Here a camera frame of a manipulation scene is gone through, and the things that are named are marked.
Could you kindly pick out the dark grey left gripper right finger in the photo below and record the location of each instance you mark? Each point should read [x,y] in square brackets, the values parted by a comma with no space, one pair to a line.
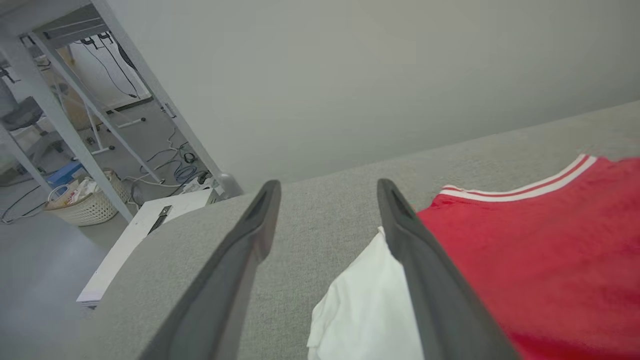
[440,300]

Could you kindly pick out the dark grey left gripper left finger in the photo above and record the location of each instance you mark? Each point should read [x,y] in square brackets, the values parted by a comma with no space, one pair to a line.
[215,300]

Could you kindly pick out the red and white jersey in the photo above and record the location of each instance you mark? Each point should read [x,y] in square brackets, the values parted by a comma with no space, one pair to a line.
[550,260]

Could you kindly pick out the white metal case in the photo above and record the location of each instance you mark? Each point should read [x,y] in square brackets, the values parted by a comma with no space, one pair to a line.
[125,245]

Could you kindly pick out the white power strip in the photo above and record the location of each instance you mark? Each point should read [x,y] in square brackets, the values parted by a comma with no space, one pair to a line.
[197,185]

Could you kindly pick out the white woven laundry basket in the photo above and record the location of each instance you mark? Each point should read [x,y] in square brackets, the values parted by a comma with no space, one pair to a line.
[92,210]

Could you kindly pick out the crumpled light laundry pile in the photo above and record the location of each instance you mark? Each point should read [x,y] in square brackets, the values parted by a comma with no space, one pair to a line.
[80,190]

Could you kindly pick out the blue plastic box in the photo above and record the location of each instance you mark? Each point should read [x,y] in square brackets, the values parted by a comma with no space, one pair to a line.
[65,174]

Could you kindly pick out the grey metal table frame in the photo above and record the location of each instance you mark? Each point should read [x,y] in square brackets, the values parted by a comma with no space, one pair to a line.
[55,115]

